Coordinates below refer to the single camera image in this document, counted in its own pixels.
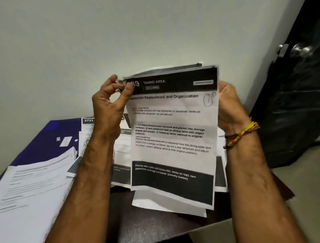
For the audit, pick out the person's left hand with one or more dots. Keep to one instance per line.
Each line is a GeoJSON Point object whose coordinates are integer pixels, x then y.
{"type": "Point", "coordinates": [107, 112]}

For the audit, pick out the person's right hand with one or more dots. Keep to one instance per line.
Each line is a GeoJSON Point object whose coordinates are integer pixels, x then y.
{"type": "Point", "coordinates": [231, 107]}

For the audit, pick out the person's left thumb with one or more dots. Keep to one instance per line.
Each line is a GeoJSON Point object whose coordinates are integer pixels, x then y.
{"type": "Point", "coordinates": [126, 96]}

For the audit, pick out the small black metal clip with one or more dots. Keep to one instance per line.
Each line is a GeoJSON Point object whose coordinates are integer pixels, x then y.
{"type": "Point", "coordinates": [121, 85]}

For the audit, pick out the printed paper sheet black header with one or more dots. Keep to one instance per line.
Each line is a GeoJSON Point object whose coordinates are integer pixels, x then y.
{"type": "Point", "coordinates": [172, 140]}

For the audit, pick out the white paper sheet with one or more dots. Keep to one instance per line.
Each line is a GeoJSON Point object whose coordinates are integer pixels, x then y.
{"type": "Point", "coordinates": [170, 204]}

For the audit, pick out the person's left forearm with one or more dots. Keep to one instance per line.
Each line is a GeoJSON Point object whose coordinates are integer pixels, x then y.
{"type": "Point", "coordinates": [85, 190]}

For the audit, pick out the person's right forearm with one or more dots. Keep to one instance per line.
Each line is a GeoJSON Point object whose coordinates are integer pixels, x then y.
{"type": "Point", "coordinates": [257, 190]}

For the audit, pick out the printed sheet with black header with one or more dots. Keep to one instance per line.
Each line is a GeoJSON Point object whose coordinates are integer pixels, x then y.
{"type": "Point", "coordinates": [86, 132]}

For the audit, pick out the printed sheets with black bands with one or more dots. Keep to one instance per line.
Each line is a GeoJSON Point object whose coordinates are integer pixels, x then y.
{"type": "Point", "coordinates": [121, 160]}

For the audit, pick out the blue cardboard box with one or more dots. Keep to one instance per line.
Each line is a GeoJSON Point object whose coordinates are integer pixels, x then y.
{"type": "Point", "coordinates": [47, 142]}

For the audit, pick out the pile of white printed sheets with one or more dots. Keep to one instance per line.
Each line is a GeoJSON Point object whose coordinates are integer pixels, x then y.
{"type": "Point", "coordinates": [32, 192]}

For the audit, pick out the black plastic bag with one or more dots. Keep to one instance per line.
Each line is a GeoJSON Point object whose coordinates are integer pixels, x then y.
{"type": "Point", "coordinates": [292, 112]}

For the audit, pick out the silver door knob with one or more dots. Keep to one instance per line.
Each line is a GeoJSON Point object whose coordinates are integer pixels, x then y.
{"type": "Point", "coordinates": [301, 50]}

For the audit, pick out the black door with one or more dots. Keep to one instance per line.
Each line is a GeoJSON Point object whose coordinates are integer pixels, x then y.
{"type": "Point", "coordinates": [300, 27]}

